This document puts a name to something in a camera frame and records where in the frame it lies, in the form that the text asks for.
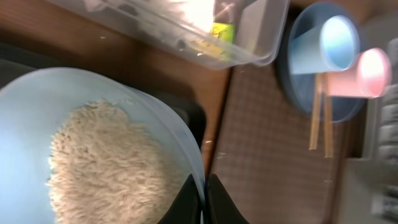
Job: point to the grey dishwasher rack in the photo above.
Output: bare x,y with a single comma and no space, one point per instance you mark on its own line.
369,186

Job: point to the wooden chopstick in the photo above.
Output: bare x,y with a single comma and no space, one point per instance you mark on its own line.
315,122
328,116

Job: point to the dark blue plate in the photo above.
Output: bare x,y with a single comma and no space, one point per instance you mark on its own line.
299,89

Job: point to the brown serving tray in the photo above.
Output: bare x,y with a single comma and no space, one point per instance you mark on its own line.
262,156

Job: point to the right wooden chopstick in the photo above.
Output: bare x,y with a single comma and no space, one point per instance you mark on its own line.
328,116

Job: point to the pink cup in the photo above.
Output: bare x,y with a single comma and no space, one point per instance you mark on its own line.
368,78

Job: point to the left wooden chopstick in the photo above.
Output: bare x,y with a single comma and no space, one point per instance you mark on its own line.
315,122

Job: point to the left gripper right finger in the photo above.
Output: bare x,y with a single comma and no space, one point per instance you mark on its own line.
220,208

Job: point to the light blue rice bowl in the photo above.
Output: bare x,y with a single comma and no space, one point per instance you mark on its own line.
36,104

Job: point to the large white tissue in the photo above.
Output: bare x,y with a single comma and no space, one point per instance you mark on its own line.
198,13

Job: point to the light blue cup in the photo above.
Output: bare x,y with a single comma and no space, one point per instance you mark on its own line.
332,46

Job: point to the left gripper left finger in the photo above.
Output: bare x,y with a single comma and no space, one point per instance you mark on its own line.
186,208

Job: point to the foil snack wrapper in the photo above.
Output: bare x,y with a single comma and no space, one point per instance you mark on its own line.
220,31

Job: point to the clear plastic bin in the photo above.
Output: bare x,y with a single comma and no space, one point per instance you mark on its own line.
258,27

